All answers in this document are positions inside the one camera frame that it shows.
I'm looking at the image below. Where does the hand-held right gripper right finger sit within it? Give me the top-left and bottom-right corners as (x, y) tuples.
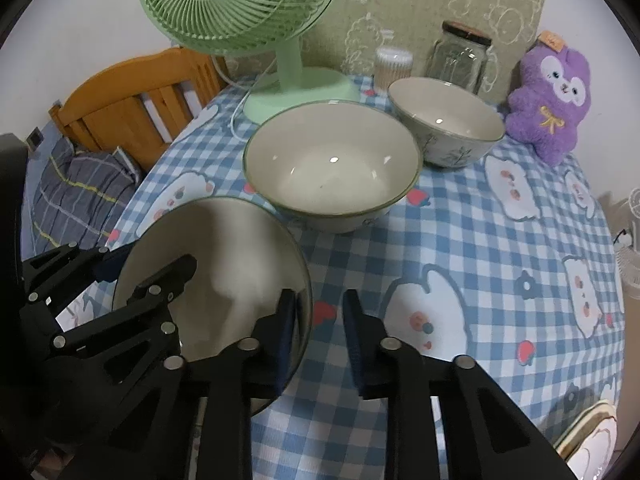
(342, 289), (581, 480)

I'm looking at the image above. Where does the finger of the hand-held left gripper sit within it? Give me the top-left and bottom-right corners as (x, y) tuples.
(20, 241), (128, 313)
(50, 254), (198, 361)

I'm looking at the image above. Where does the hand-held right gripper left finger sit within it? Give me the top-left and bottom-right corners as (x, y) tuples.
(85, 287), (298, 480)

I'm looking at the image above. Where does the cream leaf-print ceramic bowl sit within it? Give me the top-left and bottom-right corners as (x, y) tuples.
(242, 100), (421, 233)
(387, 77), (506, 168)
(111, 196), (315, 417)

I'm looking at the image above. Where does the cream yellow-flower plate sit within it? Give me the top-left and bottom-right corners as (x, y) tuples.
(554, 399), (621, 480)

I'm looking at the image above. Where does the grey plaid pillow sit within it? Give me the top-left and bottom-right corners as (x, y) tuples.
(30, 135), (146, 256)

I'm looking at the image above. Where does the blue bed sheet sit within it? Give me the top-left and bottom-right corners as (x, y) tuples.
(20, 122), (61, 261)

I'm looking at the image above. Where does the blue checkered tablecloth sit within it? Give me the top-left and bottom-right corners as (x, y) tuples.
(55, 74), (628, 480)

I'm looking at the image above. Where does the cotton swab container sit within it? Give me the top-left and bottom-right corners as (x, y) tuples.
(374, 47), (415, 96)

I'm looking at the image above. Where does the white clip fan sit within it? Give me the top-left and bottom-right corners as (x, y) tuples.
(612, 187), (640, 301)

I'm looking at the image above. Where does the green desk fan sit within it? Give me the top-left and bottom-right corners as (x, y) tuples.
(136, 0), (361, 126)

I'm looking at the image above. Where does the glass jar with dark lid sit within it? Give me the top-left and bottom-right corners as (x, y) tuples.
(426, 21), (493, 95)

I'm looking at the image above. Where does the purple plush toy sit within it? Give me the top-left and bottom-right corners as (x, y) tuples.
(505, 30), (593, 167)

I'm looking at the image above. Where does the white fan cable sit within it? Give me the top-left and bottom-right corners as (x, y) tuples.
(230, 57), (278, 133)

